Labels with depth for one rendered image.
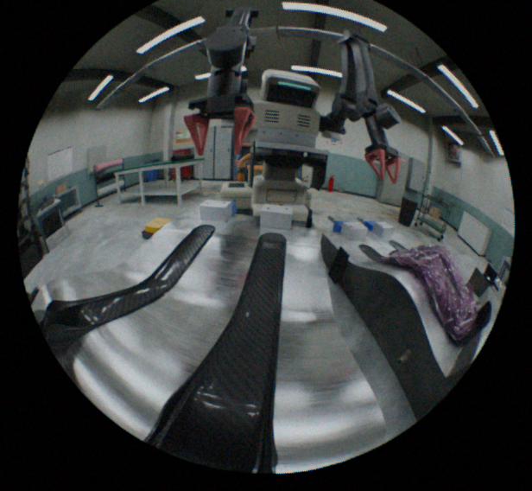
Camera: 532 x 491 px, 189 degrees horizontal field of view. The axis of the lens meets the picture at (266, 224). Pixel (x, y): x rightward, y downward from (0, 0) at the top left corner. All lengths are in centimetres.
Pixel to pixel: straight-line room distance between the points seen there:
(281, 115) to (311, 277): 57
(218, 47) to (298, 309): 31
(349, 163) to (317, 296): 577
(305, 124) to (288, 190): 28
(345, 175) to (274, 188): 529
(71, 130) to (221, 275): 675
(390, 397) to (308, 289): 21
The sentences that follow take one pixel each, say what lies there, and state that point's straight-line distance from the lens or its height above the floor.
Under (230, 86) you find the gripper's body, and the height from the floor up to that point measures 112.
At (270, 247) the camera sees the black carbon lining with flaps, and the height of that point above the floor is 88.
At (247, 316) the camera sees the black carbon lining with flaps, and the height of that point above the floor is 88.
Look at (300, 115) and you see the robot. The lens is 68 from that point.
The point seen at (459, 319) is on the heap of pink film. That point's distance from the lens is 28.
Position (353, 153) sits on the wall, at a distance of 594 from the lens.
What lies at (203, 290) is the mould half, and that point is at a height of 88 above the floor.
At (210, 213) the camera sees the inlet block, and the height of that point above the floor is 90.
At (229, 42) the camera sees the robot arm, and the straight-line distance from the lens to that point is 26.
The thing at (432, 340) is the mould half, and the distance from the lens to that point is 23.
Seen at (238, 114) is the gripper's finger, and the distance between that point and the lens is 26.
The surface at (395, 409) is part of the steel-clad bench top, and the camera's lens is 27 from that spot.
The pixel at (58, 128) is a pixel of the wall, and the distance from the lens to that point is 677.
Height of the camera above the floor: 101
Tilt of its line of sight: 24 degrees down
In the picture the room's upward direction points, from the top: 4 degrees clockwise
